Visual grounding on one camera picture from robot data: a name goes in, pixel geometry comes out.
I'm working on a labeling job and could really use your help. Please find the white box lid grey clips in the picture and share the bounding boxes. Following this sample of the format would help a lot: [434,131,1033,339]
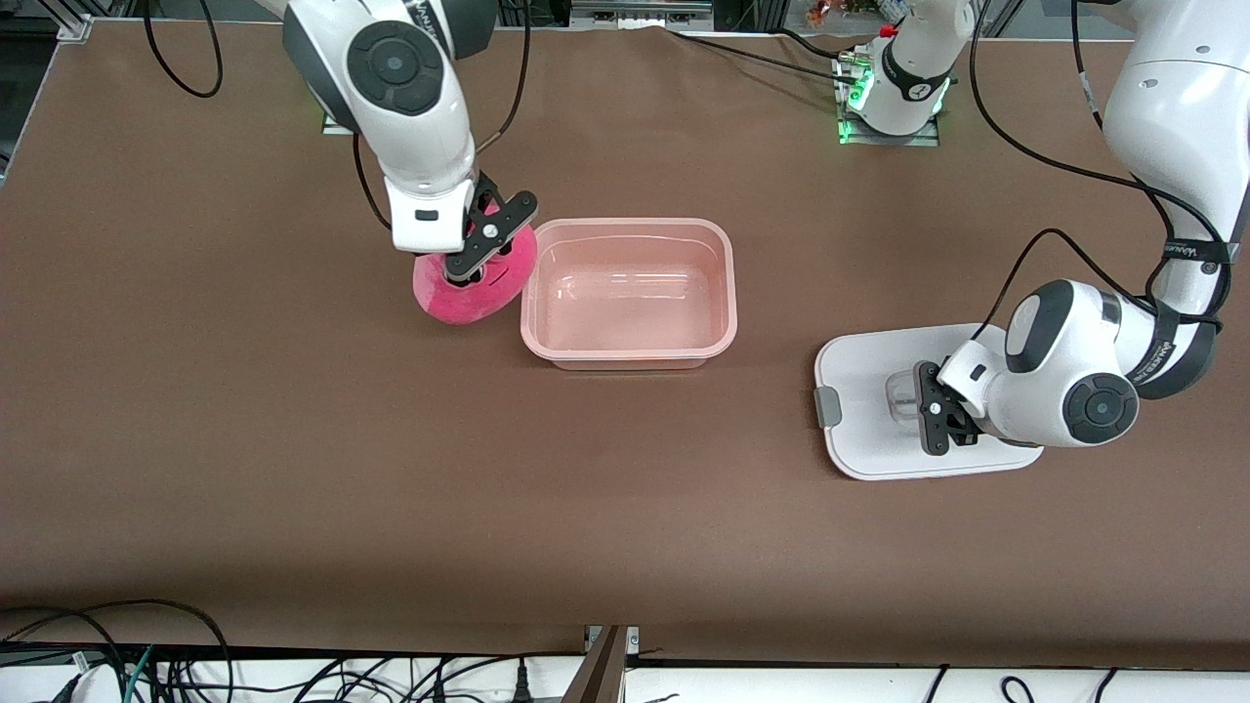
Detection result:
[813,322,1046,481]

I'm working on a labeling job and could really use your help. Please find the pink plush toy with eyes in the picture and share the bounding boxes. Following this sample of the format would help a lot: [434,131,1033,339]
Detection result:
[412,220,539,326]

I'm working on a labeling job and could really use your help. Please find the pink translucent plastic box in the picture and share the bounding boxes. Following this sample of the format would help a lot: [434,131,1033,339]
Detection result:
[520,218,738,372]

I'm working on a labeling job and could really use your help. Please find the brown table cover sheet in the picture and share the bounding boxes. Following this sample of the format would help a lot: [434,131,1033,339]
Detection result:
[0,18,1250,657]

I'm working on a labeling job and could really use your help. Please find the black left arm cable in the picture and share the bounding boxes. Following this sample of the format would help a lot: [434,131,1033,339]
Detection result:
[967,0,1233,345]

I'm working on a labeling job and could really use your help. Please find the grey metal rack frame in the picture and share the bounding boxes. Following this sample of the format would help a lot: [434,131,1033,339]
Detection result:
[571,0,714,30]

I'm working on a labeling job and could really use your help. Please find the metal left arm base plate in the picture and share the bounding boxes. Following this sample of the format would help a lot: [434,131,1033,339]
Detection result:
[835,49,943,148]

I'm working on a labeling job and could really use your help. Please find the long black base cable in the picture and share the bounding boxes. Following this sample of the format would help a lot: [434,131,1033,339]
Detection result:
[669,27,860,87]

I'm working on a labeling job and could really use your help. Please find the aluminium frame profile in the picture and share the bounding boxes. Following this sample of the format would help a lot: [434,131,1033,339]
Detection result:
[559,625,641,703]

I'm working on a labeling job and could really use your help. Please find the black arched cable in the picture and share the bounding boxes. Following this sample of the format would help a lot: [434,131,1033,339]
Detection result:
[0,598,235,703]

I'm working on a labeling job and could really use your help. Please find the green cable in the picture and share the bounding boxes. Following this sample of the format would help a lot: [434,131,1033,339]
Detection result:
[121,644,157,703]

